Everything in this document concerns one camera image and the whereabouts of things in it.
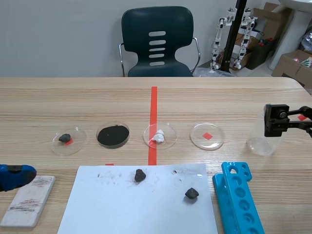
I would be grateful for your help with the dark blue chair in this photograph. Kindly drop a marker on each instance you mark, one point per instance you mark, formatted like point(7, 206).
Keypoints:
point(156, 22)

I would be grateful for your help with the brown cardboard box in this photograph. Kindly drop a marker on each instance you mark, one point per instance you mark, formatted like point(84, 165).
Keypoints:
point(290, 65)
point(270, 22)

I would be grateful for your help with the black metal pole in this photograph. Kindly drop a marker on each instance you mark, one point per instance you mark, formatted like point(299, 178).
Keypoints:
point(231, 36)

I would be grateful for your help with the small white tile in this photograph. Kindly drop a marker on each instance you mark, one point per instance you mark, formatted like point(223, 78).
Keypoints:
point(26, 204)

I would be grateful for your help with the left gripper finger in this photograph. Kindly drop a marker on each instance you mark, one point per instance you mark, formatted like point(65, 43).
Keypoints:
point(14, 179)

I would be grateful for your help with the turquoise rack with round holes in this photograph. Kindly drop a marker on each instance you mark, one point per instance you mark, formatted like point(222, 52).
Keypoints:
point(240, 207)

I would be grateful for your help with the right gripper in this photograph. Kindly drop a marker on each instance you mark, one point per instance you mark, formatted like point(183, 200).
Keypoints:
point(275, 122)

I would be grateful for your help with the white lump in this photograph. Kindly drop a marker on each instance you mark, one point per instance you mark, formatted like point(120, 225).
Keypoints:
point(159, 137)

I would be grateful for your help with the dark box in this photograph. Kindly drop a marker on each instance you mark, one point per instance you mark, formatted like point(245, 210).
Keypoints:
point(260, 54)

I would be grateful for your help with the glass dish with black powder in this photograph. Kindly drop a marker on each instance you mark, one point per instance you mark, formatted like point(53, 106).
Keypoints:
point(113, 135)

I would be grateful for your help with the small dark stone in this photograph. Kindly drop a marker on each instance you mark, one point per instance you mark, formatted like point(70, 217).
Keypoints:
point(140, 175)
point(191, 193)
point(64, 138)

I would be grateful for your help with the clear glass dish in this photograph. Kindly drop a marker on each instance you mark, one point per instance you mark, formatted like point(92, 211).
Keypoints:
point(149, 141)
point(197, 141)
point(73, 149)

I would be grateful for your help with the clear plastic beaker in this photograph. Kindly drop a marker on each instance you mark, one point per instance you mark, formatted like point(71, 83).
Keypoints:
point(259, 146)

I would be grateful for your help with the white sheet of paper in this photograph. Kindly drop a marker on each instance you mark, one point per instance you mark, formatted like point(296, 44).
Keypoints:
point(136, 209)

